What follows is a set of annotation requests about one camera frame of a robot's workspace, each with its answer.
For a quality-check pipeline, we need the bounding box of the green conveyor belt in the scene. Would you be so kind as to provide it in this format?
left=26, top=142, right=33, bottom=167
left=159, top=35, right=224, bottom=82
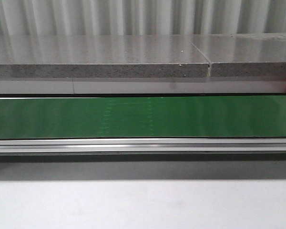
left=0, top=95, right=286, bottom=139

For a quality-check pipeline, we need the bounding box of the aluminium conveyor frame rail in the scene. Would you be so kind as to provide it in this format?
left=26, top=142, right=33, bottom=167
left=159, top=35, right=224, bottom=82
left=0, top=137, right=286, bottom=161

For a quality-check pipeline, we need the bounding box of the white pleated curtain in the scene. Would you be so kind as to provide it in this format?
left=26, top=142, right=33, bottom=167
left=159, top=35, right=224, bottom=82
left=0, top=0, right=286, bottom=36

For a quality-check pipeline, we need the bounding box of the grey stone countertop slab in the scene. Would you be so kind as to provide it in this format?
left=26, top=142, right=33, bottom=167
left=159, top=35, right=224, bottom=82
left=0, top=33, right=286, bottom=79

